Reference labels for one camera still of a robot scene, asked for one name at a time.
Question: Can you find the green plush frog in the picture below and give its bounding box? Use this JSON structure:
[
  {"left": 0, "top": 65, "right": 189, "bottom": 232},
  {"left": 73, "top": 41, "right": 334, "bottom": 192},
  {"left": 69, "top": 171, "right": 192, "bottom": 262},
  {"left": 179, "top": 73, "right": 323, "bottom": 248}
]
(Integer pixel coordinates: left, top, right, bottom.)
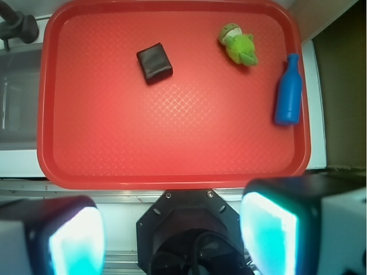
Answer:
[{"left": 218, "top": 23, "right": 258, "bottom": 66}]

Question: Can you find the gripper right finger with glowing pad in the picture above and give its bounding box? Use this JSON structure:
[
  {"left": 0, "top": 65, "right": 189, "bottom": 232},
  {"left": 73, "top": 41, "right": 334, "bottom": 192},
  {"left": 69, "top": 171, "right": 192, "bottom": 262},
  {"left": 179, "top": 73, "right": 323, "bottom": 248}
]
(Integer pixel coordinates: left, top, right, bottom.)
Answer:
[{"left": 239, "top": 174, "right": 366, "bottom": 274}]

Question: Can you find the white toy sink counter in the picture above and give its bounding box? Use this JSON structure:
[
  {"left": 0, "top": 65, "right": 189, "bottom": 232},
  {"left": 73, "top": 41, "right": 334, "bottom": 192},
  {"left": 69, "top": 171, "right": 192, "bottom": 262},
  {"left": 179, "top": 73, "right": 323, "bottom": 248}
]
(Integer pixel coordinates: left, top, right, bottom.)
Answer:
[{"left": 1, "top": 18, "right": 48, "bottom": 178}]

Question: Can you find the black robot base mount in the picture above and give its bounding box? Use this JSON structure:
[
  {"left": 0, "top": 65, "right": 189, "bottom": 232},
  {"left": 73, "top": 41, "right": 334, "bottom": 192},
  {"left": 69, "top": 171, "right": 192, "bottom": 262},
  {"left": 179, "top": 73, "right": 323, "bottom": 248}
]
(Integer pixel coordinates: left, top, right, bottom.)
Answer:
[{"left": 136, "top": 190, "right": 254, "bottom": 274}]

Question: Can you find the red plastic tray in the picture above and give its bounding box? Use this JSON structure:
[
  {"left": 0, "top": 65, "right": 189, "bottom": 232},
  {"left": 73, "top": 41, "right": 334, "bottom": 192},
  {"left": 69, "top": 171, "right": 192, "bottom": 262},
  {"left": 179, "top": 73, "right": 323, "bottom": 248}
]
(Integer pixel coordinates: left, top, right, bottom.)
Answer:
[{"left": 37, "top": 1, "right": 311, "bottom": 190}]

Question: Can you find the blue plastic bottle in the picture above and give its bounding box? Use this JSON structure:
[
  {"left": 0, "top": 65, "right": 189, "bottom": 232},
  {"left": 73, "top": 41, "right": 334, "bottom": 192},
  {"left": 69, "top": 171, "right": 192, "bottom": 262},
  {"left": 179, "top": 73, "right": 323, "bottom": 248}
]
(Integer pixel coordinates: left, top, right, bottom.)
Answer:
[{"left": 275, "top": 53, "right": 302, "bottom": 125}]

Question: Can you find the dark brown square pouch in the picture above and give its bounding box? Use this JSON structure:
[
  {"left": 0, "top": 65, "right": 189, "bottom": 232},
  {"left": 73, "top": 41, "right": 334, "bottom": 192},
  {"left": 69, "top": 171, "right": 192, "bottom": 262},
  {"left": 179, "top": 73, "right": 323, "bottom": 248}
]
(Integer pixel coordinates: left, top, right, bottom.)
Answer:
[{"left": 136, "top": 43, "right": 173, "bottom": 85}]

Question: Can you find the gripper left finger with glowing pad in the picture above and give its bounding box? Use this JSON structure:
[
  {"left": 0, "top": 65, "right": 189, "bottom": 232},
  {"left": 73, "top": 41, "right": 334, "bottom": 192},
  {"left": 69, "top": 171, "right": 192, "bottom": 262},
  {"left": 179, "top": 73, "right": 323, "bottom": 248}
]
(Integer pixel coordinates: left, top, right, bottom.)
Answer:
[{"left": 1, "top": 195, "right": 106, "bottom": 274}]

